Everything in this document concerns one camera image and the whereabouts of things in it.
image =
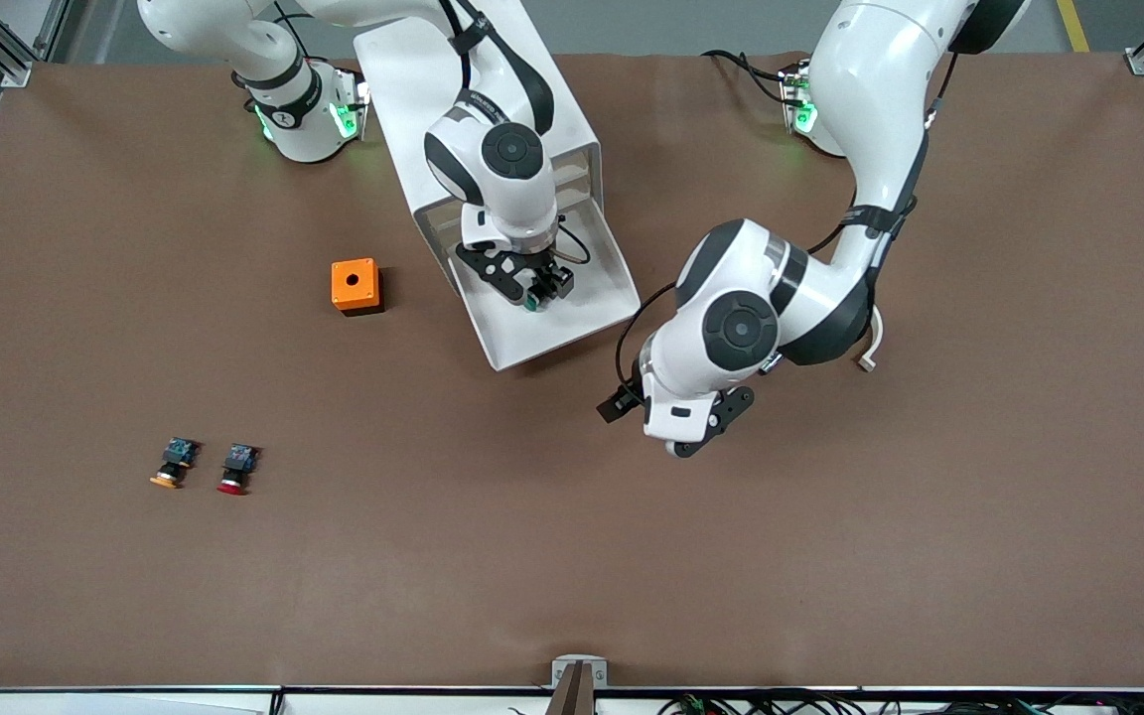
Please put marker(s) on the white drawer cabinet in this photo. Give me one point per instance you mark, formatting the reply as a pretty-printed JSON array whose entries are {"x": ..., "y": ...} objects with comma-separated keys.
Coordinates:
[{"x": 403, "y": 89}]

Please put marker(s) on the grey metal table bracket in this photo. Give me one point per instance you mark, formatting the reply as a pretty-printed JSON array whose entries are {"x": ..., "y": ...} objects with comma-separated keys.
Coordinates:
[{"x": 597, "y": 670}]

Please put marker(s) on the red mushroom push button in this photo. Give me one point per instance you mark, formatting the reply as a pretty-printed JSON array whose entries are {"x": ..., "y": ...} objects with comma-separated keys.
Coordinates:
[{"x": 236, "y": 469}]

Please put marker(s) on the brown strut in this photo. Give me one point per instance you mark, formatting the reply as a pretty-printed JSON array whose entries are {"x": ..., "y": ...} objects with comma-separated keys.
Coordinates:
[{"x": 572, "y": 695}]

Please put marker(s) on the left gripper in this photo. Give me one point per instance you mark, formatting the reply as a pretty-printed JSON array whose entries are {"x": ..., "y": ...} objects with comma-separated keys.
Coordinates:
[{"x": 618, "y": 405}]

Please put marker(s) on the yellow mushroom push button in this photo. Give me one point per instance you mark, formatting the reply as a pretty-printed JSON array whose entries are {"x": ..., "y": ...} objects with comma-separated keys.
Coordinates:
[{"x": 173, "y": 465}]

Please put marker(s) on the white curved plastic clamp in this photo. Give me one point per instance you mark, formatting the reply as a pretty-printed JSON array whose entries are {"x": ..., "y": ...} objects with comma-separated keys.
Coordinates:
[{"x": 868, "y": 362}]

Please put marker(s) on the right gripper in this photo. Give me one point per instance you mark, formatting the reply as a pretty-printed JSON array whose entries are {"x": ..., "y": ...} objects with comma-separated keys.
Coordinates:
[{"x": 542, "y": 265}]

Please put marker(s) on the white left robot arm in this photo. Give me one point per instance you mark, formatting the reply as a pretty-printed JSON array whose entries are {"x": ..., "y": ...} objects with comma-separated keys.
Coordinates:
[{"x": 870, "y": 79}]

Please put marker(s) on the orange button enclosure box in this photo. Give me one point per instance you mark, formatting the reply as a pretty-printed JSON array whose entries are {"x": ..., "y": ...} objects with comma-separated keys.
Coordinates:
[{"x": 354, "y": 283}]

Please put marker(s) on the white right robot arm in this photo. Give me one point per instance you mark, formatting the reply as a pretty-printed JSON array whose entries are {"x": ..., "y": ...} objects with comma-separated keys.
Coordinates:
[{"x": 522, "y": 199}]

